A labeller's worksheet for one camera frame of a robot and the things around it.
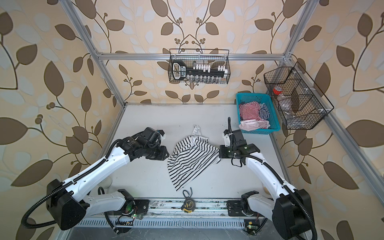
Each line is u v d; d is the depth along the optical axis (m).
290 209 0.39
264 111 1.08
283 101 0.70
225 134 0.76
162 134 0.75
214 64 0.94
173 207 0.75
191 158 0.90
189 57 0.90
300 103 0.83
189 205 0.72
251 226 0.71
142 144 0.59
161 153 0.68
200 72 0.83
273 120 1.01
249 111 1.05
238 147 0.62
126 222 0.74
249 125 0.94
